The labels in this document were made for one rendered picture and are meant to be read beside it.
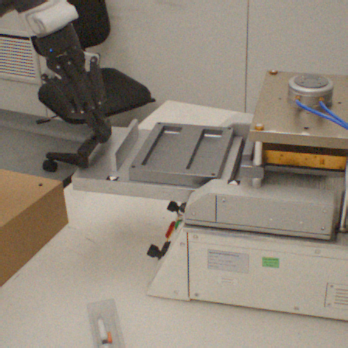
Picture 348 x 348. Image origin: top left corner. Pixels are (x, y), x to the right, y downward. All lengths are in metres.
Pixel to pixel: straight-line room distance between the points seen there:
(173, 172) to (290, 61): 1.69
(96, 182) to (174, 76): 1.87
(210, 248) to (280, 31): 1.73
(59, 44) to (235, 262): 0.51
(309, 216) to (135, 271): 0.41
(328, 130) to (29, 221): 0.64
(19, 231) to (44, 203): 0.09
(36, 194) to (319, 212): 0.61
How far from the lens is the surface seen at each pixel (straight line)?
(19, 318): 1.18
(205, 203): 1.01
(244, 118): 1.26
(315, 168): 1.03
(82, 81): 1.15
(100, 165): 1.16
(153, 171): 1.08
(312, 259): 1.05
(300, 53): 2.68
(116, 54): 3.07
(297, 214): 1.00
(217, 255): 1.07
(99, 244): 1.32
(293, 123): 0.99
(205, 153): 1.16
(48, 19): 1.06
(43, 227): 1.32
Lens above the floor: 1.54
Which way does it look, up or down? 30 degrees down
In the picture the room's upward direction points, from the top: 2 degrees counter-clockwise
